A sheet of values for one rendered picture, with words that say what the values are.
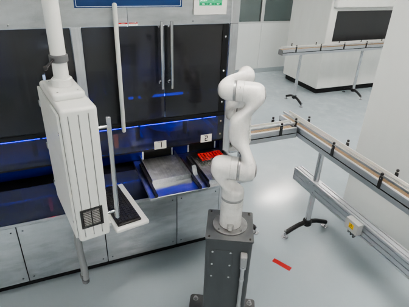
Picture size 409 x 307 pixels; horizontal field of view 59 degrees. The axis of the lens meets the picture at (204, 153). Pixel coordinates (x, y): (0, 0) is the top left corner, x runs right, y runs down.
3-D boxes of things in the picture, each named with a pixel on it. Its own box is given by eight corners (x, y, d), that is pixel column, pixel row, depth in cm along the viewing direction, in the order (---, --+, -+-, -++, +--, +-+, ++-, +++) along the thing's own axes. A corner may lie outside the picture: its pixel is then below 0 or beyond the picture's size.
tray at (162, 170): (139, 160, 257) (139, 156, 256) (174, 154, 267) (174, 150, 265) (152, 185, 230) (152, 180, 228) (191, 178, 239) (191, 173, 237)
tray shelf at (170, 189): (132, 163, 257) (132, 161, 256) (223, 148, 281) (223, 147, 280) (150, 201, 218) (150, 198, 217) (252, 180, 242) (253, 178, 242)
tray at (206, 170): (190, 159, 260) (190, 155, 259) (223, 154, 269) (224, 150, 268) (209, 184, 233) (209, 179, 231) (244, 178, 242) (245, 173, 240)
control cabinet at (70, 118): (56, 196, 229) (32, 74, 192) (86, 188, 238) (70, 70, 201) (76, 245, 192) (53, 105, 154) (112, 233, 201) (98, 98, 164)
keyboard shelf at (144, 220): (80, 197, 233) (80, 194, 232) (122, 186, 246) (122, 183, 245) (102, 239, 199) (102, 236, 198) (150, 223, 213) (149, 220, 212)
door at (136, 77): (92, 126, 226) (80, 27, 198) (164, 117, 242) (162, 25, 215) (92, 126, 226) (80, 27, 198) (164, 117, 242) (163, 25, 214)
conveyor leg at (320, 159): (299, 223, 329) (314, 148, 293) (307, 220, 332) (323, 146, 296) (305, 229, 322) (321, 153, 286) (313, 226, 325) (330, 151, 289)
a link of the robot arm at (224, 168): (242, 205, 187) (246, 165, 176) (207, 200, 190) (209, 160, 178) (244, 192, 197) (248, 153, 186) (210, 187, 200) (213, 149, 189)
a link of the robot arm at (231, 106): (223, 91, 192) (224, 122, 219) (253, 94, 190) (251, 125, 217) (225, 78, 196) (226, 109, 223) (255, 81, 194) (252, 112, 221)
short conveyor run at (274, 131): (223, 150, 284) (224, 131, 276) (215, 141, 296) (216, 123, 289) (296, 138, 308) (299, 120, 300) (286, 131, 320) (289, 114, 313)
